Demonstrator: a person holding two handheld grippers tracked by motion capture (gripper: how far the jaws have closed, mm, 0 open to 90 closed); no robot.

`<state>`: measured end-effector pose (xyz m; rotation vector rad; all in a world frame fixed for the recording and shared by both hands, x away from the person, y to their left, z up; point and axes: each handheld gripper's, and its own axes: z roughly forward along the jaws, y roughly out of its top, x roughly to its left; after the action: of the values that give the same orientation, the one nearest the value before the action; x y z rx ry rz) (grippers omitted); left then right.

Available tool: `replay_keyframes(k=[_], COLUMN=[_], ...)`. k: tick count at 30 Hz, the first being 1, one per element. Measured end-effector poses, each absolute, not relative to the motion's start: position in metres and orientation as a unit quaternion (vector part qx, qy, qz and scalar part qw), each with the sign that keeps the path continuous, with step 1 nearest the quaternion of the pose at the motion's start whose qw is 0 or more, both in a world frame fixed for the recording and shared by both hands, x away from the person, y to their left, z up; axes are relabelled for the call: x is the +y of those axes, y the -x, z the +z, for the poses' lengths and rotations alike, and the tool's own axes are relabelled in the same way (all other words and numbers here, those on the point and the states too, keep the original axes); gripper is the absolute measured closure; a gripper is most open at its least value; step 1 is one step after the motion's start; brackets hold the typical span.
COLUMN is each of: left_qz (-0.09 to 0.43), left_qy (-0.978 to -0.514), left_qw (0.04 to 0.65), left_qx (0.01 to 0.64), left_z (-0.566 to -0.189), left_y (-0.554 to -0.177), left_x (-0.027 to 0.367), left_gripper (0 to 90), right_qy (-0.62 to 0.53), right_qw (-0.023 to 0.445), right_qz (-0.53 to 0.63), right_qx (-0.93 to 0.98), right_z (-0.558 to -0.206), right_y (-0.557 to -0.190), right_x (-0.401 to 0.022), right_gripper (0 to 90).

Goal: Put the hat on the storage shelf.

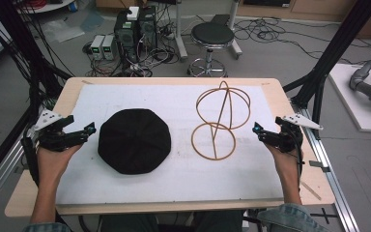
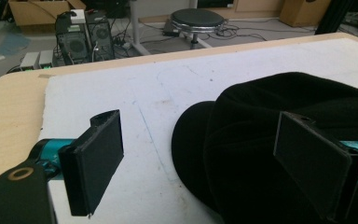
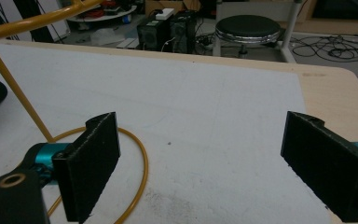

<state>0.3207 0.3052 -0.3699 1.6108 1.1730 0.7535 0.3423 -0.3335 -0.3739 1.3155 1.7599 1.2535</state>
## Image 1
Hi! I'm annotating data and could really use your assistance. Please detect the white box device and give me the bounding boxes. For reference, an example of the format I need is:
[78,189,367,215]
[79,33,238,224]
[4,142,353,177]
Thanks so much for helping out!
[126,6,140,21]

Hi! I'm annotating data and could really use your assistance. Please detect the white table mat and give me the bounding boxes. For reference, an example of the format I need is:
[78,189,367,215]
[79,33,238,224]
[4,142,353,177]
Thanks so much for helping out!
[55,83,285,206]

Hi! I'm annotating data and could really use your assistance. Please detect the person's dark pants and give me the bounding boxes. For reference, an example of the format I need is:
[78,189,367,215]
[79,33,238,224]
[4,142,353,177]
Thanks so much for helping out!
[99,210,244,232]

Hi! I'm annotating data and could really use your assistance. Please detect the black computer tower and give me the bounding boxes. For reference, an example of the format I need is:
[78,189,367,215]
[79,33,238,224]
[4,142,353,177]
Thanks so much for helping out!
[113,11,140,63]
[137,5,158,50]

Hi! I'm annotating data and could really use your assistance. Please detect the white floor board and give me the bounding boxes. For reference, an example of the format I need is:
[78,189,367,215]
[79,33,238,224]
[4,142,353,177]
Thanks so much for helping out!
[328,63,371,134]

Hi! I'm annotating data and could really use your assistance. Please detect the person's left hand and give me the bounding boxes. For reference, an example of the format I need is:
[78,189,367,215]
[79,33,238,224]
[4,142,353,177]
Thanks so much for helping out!
[36,143,83,187]

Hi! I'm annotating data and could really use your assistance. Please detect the thin wooden stick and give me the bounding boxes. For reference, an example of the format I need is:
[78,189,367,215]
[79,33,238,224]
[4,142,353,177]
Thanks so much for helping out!
[300,181,323,201]

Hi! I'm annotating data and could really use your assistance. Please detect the tangle of black floor cables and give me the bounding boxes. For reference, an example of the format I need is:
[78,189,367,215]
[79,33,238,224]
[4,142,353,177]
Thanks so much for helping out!
[233,16,371,67]

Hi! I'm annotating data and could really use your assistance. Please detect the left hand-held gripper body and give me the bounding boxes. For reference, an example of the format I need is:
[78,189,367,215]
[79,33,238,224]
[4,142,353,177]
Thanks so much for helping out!
[28,108,89,153]

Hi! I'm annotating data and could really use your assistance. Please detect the metal rail bracket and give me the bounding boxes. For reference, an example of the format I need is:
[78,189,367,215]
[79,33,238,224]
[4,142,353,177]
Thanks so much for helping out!
[308,159,332,173]

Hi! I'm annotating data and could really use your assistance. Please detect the black beret hat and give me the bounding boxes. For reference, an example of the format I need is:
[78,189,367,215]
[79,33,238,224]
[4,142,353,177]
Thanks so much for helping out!
[97,107,173,176]

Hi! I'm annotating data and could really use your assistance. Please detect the round white table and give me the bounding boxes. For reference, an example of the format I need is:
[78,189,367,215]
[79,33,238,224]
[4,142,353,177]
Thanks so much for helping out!
[16,0,75,15]

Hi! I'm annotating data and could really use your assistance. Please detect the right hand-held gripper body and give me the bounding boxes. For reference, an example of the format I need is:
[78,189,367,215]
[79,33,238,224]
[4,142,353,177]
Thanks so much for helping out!
[264,114,325,154]

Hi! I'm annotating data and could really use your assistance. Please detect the wooden wire hat stand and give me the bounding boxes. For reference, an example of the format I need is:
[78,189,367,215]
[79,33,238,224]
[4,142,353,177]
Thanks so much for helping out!
[190,79,252,161]

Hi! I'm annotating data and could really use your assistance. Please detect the grey power supply unit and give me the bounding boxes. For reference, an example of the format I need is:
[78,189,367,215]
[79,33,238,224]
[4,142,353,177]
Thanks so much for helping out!
[101,34,118,61]
[90,34,106,61]

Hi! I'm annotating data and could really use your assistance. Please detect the person's right hand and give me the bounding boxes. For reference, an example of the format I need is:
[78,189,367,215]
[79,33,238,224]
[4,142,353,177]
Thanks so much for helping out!
[265,141,300,183]

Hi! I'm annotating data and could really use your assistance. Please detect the clear plastic sheet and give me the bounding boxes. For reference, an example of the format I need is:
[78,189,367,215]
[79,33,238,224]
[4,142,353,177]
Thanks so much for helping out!
[42,18,86,44]

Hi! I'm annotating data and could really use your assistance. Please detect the tangle of computer cables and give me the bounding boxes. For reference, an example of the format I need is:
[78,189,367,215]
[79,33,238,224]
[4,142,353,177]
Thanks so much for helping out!
[82,32,182,78]

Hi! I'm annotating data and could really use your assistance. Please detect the white stand leg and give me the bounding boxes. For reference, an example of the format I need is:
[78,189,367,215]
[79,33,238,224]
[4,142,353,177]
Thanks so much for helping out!
[173,0,189,62]
[227,0,243,60]

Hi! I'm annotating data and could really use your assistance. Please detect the black round stool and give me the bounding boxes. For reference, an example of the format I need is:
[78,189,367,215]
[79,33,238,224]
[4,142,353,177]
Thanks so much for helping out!
[187,21,236,78]

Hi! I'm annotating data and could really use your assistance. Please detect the black frame post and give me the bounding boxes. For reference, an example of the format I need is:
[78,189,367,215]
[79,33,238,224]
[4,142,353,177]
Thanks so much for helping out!
[0,0,73,112]
[282,0,371,125]

